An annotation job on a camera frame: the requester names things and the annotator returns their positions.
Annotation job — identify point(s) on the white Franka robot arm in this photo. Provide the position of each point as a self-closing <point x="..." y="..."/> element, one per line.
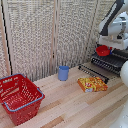
<point x="115" y="20"/>

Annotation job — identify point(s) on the red plastic shopping basket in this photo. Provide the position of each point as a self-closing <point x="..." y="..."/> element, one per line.
<point x="20" y="98"/>

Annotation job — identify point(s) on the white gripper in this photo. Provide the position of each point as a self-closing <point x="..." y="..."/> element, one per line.
<point x="116" y="41"/>

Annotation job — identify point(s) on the blue cup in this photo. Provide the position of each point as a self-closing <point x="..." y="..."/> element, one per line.
<point x="63" y="73"/>

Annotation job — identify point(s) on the red bowl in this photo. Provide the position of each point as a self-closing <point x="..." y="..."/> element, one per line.
<point x="103" y="50"/>

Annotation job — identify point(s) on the black toaster oven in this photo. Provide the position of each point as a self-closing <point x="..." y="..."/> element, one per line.
<point x="111" y="61"/>

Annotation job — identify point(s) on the orange yellow food box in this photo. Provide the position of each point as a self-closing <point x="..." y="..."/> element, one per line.
<point x="92" y="84"/>

